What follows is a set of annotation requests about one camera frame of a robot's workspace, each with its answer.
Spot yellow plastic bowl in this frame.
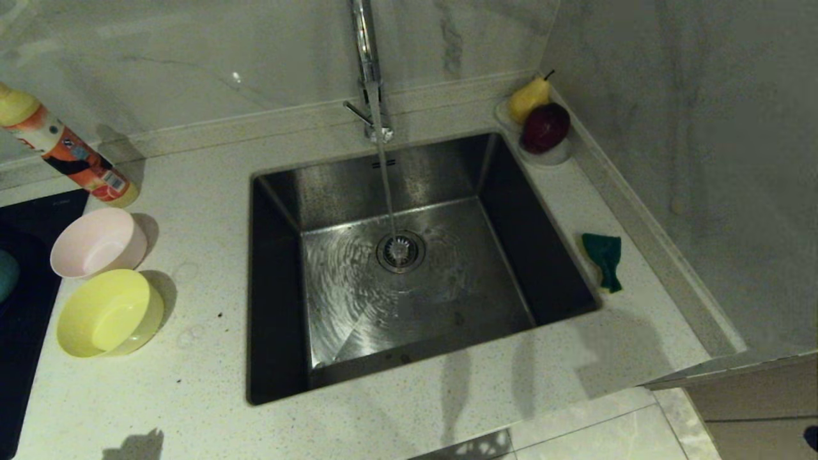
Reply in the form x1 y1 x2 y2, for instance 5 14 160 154
56 269 164 358

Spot pink plastic bowl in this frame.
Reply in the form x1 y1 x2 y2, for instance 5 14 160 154
50 208 148 280

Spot chrome faucet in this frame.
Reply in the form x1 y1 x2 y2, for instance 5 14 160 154
342 0 394 142

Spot green and yellow sponge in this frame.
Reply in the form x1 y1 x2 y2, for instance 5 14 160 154
582 233 622 294

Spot yellow pear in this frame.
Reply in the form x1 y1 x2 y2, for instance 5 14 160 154
509 70 557 125

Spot dark red apple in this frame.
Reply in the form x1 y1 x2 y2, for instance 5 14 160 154
521 102 571 155

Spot yellow-capped dish soap bottle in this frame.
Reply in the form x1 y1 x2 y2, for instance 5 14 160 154
0 83 139 208

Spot beige cabinet front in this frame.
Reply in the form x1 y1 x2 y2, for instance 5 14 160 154
642 351 818 460

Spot small white fruit dish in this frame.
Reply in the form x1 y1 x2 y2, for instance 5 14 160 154
495 96 573 168

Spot blue plastic bowl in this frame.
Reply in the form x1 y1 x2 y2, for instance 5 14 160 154
0 249 20 302

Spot round metal sink drain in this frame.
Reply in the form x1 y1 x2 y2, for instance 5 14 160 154
376 230 426 274

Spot black induction cooktop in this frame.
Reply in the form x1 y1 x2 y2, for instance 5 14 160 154
0 190 89 460

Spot stainless steel sink basin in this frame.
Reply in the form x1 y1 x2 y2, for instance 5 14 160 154
245 131 603 406

